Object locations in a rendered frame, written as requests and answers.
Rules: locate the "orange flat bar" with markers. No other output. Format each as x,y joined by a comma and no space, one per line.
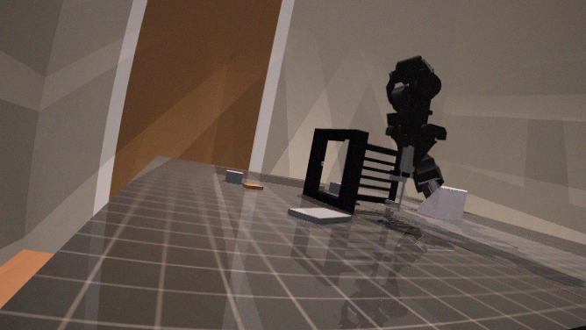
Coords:
252,186

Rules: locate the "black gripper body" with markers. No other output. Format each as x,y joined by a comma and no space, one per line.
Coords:
424,130

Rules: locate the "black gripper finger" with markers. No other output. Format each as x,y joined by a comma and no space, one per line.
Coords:
401,143
421,148

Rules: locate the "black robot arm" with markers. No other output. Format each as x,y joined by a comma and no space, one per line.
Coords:
423,86

